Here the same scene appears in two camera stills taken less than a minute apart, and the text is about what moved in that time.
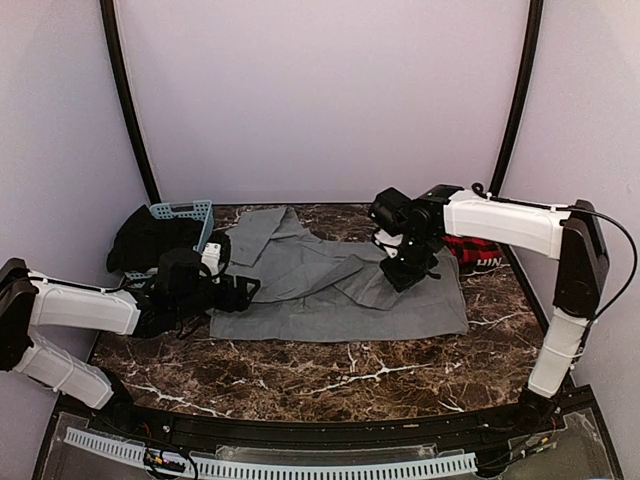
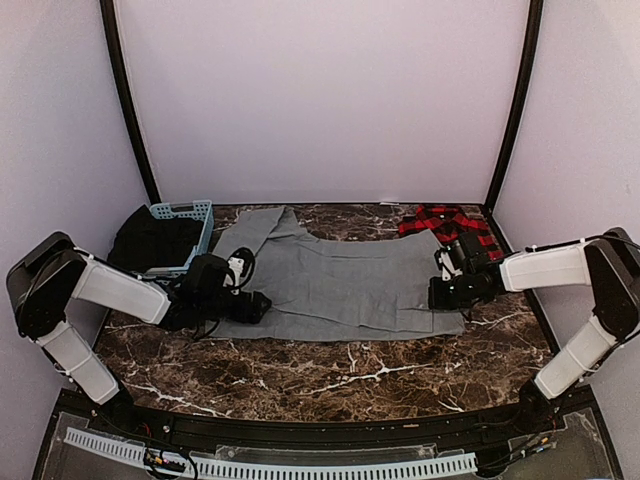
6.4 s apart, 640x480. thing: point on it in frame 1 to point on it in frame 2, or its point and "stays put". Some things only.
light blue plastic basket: (201, 209) stays put
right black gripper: (401, 280) to (436, 299)
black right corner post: (529, 62) stays put
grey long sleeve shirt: (316, 289) stays put
